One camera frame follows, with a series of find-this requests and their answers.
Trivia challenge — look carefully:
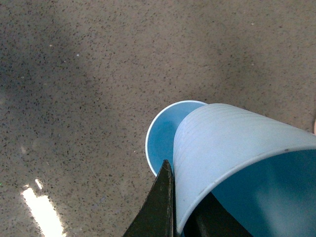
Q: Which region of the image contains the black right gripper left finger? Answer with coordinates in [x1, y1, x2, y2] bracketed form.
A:
[123, 159, 174, 237]

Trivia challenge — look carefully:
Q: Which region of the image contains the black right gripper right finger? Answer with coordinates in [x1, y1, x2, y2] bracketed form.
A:
[184, 193, 251, 237]

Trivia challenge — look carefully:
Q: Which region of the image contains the blue plastic cup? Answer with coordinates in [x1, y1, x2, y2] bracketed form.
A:
[173, 104, 316, 237]
[145, 100, 206, 176]

